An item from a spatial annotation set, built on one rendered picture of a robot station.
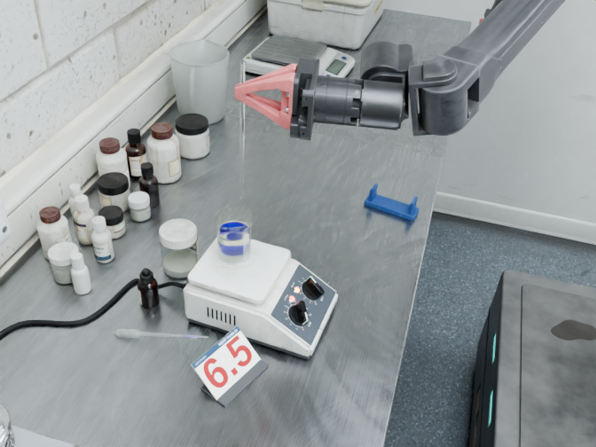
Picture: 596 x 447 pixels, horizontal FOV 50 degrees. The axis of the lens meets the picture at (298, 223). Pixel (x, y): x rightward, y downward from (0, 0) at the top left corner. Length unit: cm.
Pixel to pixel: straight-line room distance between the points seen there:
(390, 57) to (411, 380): 124
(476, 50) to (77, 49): 74
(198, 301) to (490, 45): 52
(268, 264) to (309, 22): 106
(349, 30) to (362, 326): 106
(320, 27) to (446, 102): 114
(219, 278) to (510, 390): 79
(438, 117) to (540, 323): 96
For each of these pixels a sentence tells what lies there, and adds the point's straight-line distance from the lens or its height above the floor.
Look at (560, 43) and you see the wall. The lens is 224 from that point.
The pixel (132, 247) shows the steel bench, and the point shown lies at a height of 75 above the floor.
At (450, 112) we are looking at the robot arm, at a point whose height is 112.
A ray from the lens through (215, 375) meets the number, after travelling 88.
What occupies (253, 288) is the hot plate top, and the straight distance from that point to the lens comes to 89.
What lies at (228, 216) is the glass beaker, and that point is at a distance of 94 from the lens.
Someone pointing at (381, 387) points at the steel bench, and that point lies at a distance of 91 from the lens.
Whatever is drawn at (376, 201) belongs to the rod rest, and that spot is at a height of 76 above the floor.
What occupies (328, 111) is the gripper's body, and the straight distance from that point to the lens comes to 77.
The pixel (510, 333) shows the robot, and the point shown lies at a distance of 160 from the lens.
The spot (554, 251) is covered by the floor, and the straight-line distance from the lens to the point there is 251.
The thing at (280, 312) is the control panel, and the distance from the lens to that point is 90.
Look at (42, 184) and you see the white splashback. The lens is 115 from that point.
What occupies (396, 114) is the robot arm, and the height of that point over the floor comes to 111.
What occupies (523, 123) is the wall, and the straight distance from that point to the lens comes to 234.
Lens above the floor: 146
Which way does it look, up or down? 38 degrees down
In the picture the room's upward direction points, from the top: 4 degrees clockwise
